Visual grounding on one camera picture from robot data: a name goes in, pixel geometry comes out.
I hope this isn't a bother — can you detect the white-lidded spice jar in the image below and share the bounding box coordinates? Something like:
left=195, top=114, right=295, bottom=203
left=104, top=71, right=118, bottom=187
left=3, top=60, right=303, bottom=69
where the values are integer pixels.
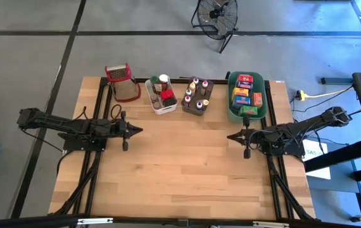
left=158, top=73, right=170, bottom=89

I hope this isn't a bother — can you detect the yellow mini cereal box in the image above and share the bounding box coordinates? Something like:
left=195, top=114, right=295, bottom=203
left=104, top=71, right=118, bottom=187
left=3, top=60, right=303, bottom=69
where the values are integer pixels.
left=232, top=87, right=250, bottom=98

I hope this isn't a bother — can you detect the grey metal bar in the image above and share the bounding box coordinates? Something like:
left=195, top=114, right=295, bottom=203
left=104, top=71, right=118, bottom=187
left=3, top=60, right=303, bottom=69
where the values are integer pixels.
left=321, top=77, right=354, bottom=86

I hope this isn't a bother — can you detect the black crossbar with silver brackets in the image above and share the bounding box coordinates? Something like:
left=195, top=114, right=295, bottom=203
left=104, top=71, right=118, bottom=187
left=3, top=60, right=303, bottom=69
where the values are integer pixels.
left=0, top=213, right=361, bottom=228

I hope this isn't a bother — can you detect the white plastic bin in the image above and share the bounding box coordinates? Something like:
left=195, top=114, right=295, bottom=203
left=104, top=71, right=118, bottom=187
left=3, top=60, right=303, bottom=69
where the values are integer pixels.
left=144, top=77, right=179, bottom=115

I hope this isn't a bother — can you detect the grey plastic bin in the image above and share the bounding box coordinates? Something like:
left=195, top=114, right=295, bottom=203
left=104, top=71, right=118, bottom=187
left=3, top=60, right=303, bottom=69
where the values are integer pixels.
left=180, top=77, right=215, bottom=117

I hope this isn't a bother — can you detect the red mini cereal box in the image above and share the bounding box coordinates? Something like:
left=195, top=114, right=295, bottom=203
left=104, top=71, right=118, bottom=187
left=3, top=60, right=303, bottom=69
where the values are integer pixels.
left=236, top=73, right=254, bottom=84

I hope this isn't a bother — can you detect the blue Rice Krispies box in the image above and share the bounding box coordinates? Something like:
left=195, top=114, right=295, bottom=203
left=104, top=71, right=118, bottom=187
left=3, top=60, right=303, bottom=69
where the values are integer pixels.
left=231, top=95, right=251, bottom=110

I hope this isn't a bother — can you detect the black table frame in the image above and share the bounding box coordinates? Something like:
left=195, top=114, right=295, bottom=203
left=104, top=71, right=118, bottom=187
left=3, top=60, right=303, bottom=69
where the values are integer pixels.
left=49, top=77, right=316, bottom=222

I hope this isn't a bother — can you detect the blue Frosted Flakes box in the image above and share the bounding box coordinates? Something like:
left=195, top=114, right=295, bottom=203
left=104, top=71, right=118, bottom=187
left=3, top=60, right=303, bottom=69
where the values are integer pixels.
left=234, top=81, right=253, bottom=91

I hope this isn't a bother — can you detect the black floor fan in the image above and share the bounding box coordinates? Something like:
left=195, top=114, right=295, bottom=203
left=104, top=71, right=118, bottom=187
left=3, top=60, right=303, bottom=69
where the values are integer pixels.
left=190, top=0, right=239, bottom=54

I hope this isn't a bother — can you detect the green-lidded spice jar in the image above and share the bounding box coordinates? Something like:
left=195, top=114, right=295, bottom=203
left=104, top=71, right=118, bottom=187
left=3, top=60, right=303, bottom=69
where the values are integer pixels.
left=149, top=75, right=160, bottom=91

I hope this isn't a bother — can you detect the green mini cereal box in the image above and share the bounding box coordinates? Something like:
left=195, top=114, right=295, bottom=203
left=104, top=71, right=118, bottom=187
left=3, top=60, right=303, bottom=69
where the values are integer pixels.
left=239, top=105, right=259, bottom=117

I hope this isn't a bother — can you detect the red spice tin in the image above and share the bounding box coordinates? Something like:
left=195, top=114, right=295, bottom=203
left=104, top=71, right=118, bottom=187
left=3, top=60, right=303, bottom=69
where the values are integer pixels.
left=160, top=89, right=175, bottom=101

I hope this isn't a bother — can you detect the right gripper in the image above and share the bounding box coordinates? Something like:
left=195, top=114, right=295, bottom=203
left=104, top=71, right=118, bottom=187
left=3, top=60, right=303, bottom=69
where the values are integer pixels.
left=226, top=115, right=264, bottom=160

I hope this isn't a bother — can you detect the orange mini cereal box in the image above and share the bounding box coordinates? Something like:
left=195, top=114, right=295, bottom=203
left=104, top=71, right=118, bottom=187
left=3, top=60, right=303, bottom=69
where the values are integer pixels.
left=251, top=92, right=263, bottom=108

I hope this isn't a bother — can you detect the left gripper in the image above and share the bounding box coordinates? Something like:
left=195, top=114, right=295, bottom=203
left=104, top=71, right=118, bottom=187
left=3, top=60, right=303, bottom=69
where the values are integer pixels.
left=117, top=110, right=144, bottom=152

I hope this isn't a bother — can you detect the green plastic bin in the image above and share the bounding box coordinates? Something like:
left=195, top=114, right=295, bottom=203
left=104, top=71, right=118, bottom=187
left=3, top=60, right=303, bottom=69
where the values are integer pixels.
left=227, top=71, right=269, bottom=124

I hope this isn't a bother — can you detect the black cable bundle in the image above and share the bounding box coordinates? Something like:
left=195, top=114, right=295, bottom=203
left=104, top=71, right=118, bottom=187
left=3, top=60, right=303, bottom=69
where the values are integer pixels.
left=269, top=156, right=315, bottom=221
left=52, top=151, right=103, bottom=217

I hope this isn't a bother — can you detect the white paper sheet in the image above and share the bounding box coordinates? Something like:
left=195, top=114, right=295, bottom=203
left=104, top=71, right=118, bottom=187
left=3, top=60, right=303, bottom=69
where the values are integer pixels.
left=302, top=139, right=332, bottom=180

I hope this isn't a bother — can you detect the yellow extension cord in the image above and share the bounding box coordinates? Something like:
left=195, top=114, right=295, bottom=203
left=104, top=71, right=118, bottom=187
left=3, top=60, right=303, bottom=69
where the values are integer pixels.
left=296, top=84, right=355, bottom=102

